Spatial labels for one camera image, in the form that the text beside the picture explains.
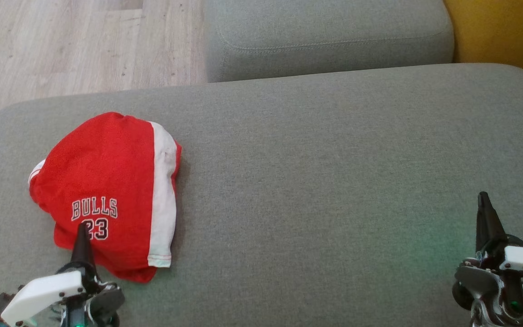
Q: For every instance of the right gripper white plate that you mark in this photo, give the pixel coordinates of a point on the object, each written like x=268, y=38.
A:
x=484, y=277

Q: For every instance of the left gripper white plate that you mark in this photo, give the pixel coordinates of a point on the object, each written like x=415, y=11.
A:
x=43, y=295

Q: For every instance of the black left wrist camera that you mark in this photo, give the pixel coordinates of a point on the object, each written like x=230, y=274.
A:
x=0, y=305

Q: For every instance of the small grey sofa seat cushion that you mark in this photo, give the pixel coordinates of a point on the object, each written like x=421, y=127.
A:
x=325, y=36

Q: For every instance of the large grey sofa seat cushion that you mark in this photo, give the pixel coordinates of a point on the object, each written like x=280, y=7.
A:
x=311, y=181

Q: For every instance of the yellow sofa backrest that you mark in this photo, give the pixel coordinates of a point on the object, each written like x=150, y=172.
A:
x=506, y=32

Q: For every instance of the red Bulls basketball shorts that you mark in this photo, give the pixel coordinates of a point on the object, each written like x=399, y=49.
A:
x=107, y=172

